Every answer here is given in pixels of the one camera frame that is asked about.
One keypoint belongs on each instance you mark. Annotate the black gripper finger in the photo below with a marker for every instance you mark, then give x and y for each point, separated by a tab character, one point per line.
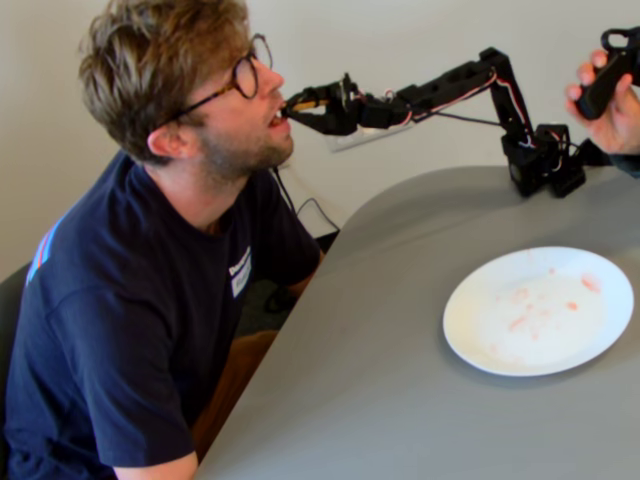
330	120
320	92

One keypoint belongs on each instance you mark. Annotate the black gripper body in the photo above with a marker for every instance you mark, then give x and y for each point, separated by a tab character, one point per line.
334	101

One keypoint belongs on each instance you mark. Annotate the wooden fork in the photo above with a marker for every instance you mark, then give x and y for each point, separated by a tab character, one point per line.
310	105

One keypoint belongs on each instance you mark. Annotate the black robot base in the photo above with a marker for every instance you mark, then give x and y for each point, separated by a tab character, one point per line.
525	165

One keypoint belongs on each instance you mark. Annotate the operator forearm dark sleeve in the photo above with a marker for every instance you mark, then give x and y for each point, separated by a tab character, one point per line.
627	165

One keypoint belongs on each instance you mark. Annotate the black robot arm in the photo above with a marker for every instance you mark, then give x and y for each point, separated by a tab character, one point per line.
450	82

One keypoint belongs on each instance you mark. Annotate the operator bare hand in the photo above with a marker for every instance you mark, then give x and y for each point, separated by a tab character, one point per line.
625	125

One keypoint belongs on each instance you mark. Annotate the tortoiseshell eyeglasses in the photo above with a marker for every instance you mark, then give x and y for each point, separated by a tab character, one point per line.
205	101

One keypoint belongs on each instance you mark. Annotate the white name tag sticker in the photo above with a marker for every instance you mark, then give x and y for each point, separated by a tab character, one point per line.
242	280

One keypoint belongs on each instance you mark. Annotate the white round plate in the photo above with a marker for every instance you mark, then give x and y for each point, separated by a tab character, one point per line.
535	310

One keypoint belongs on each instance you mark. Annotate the man in navy t-shirt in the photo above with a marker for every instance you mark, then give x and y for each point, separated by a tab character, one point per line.
125	300

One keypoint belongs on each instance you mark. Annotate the dark grey chair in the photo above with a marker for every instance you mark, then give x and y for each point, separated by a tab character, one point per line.
10	310

